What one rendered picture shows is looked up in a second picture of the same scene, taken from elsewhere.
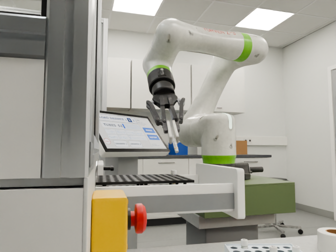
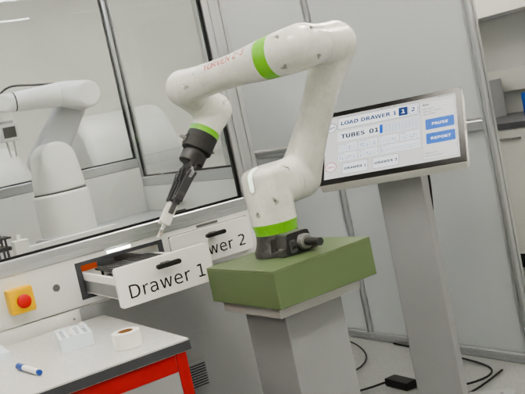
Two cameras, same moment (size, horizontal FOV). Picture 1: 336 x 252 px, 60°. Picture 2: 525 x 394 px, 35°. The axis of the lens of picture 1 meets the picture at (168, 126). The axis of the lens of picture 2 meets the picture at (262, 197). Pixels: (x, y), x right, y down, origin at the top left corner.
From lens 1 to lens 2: 2.43 m
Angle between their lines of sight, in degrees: 73
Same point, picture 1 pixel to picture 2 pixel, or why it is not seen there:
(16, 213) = not seen: outside the picture
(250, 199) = (240, 287)
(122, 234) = (10, 307)
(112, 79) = not seen: outside the picture
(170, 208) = (104, 292)
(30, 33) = not seen: outside the picture
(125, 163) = (394, 189)
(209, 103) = (298, 135)
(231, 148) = (258, 218)
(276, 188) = (258, 277)
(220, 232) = (255, 318)
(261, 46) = (280, 52)
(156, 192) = (98, 281)
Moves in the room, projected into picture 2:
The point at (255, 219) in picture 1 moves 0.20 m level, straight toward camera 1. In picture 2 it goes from (262, 310) to (189, 327)
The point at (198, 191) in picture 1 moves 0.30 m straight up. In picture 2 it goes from (110, 283) to (86, 177)
